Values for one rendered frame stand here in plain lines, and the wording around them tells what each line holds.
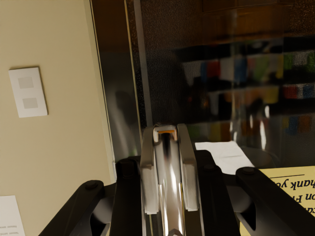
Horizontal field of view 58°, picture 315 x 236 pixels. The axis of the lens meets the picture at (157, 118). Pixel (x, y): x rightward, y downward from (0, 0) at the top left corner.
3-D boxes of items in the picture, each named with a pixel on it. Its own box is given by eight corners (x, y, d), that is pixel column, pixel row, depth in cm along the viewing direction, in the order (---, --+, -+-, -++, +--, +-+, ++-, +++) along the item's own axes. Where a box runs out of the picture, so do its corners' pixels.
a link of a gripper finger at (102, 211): (143, 223, 14) (82, 228, 14) (146, 175, 19) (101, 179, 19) (139, 196, 13) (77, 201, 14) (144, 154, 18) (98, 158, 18)
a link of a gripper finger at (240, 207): (200, 190, 13) (265, 185, 13) (190, 150, 18) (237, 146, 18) (202, 217, 14) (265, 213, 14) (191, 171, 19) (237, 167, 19)
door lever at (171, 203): (146, 108, 22) (179, 105, 22) (157, 213, 25) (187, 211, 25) (143, 129, 17) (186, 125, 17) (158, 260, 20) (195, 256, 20)
